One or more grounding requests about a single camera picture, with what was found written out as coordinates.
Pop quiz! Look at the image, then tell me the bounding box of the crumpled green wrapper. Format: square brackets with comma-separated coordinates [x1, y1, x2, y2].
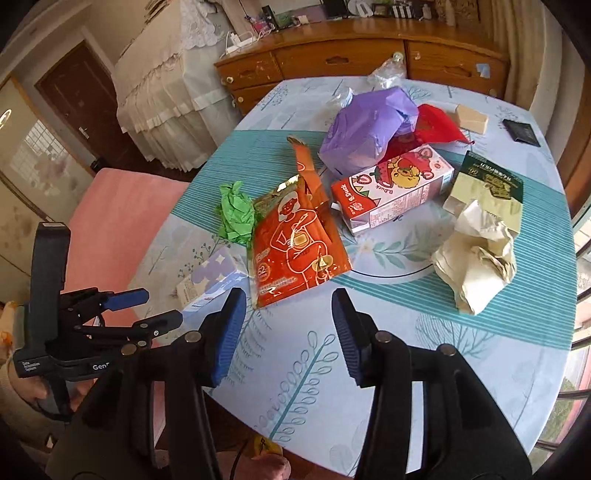
[216, 181, 257, 243]

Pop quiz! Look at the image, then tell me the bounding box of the clear plastic bag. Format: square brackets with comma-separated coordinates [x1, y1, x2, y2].
[369, 53, 409, 90]

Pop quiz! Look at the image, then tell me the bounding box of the brown wooden door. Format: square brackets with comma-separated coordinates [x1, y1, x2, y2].
[34, 41, 148, 174]

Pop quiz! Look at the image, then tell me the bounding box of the printed leaf pattern tablecloth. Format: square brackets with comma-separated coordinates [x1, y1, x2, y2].
[127, 76, 578, 476]

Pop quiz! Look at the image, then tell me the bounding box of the person's left forearm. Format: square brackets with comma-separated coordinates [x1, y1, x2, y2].
[0, 360, 47, 421]

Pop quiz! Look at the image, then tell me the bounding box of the person's leg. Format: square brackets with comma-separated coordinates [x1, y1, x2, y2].
[217, 450, 291, 480]

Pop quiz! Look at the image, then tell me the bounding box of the wooden sideboard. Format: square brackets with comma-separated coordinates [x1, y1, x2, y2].
[215, 18, 511, 116]

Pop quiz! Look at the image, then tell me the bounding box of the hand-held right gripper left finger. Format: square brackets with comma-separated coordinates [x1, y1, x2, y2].
[46, 288, 248, 480]

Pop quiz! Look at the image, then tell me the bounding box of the white power strip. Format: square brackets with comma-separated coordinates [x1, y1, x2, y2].
[225, 32, 269, 54]

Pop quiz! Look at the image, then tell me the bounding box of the beige curtain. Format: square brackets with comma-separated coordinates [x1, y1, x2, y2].
[480, 0, 568, 112]

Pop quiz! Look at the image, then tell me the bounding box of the crumpled beige paper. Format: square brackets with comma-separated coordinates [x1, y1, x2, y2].
[431, 199, 518, 316]

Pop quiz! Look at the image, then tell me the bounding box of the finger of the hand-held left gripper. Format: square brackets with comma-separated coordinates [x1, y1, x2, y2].
[76, 310, 184, 345]
[62, 288, 150, 324]

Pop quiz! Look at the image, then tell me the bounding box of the cream lace furniture cover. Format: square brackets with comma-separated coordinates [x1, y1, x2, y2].
[113, 0, 241, 171]

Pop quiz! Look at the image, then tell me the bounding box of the frosted glass sliding door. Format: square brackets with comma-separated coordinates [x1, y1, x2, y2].
[0, 76, 95, 278]

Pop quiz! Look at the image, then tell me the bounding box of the lilac tissue packet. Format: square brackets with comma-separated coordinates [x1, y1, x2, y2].
[175, 246, 252, 310]

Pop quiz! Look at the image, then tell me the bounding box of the small beige box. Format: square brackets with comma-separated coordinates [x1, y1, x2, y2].
[450, 104, 489, 134]

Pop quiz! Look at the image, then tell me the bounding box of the purple plastic tissue bag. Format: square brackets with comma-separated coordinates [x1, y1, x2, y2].
[320, 88, 420, 178]

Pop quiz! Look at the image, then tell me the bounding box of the small black box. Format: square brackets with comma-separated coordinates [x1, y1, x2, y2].
[502, 119, 541, 147]

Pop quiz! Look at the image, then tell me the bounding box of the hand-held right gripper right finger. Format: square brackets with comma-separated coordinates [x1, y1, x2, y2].
[331, 288, 532, 480]

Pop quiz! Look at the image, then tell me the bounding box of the orange foil snack packet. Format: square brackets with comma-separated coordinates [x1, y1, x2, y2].
[249, 135, 352, 309]

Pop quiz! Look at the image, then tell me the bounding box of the pink sofa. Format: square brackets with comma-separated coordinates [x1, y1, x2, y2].
[60, 167, 192, 352]

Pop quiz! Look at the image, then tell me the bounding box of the red paper envelope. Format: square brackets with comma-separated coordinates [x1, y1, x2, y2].
[379, 104, 472, 162]

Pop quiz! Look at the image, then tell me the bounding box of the green and cream packet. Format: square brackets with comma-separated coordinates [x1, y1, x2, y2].
[442, 151, 525, 232]

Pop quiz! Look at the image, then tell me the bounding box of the small yellow object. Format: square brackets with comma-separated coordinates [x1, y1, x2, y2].
[253, 436, 283, 457]

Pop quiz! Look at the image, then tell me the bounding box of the pink strawberry drink carton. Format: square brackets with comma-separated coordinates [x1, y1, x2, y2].
[330, 144, 455, 237]

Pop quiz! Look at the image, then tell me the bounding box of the window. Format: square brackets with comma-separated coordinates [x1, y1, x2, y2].
[570, 203, 591, 333]

